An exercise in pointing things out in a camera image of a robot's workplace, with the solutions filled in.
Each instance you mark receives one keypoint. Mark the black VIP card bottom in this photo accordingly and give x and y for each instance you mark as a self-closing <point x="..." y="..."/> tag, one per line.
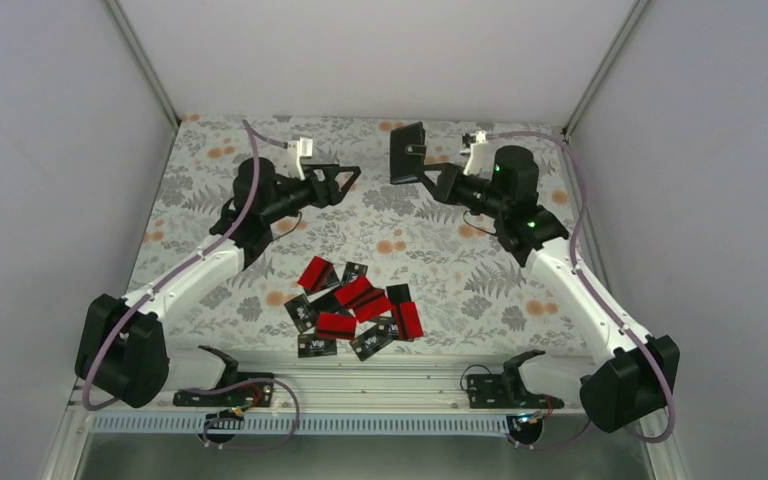
<point x="309" y="345"/>

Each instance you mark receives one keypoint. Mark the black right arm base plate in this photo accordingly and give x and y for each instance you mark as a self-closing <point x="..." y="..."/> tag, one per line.
<point x="491" y="391"/>

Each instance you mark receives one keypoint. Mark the red card right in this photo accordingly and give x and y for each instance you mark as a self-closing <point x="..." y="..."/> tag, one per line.
<point x="406" y="322"/>

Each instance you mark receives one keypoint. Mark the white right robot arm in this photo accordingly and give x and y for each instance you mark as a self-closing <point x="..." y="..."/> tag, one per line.
<point x="629" y="373"/>

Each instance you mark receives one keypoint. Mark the red card centre lower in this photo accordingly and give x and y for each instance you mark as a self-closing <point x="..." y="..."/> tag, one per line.
<point x="371" y="307"/>

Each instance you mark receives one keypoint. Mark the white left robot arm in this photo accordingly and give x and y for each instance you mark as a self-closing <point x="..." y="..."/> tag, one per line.
<point x="123" y="353"/>

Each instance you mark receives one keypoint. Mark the black card holder wallet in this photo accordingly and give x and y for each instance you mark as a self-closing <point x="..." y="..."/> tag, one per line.
<point x="407" y="151"/>

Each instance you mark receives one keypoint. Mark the aluminium corner post right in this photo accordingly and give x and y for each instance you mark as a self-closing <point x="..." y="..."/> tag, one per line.
<point x="614" y="50"/>

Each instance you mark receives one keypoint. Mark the aluminium corner post left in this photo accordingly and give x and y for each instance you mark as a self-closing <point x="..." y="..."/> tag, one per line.
<point x="128" y="33"/>

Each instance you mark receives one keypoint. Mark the aluminium corner post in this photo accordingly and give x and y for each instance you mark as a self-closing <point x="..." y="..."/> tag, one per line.
<point x="614" y="50"/>
<point x="128" y="33"/>

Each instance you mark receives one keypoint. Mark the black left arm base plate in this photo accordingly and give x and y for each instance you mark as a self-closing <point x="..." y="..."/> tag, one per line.
<point x="255" y="395"/>

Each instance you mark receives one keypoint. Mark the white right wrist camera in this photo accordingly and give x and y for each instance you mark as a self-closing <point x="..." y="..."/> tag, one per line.
<point x="475" y="150"/>

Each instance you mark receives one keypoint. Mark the red card bottom left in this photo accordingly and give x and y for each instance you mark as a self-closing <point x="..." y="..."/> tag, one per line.
<point x="336" y="326"/>

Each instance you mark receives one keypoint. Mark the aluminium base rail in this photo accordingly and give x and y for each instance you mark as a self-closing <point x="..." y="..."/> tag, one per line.
<point x="386" y="394"/>

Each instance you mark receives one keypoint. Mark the small black card top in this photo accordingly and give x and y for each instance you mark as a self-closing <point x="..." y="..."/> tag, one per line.
<point x="352" y="271"/>

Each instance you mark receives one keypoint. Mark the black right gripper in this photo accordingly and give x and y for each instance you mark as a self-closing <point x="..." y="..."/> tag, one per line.
<point x="445" y="189"/>

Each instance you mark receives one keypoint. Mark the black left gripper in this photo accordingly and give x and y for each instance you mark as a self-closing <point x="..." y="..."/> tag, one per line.
<point x="331" y="196"/>

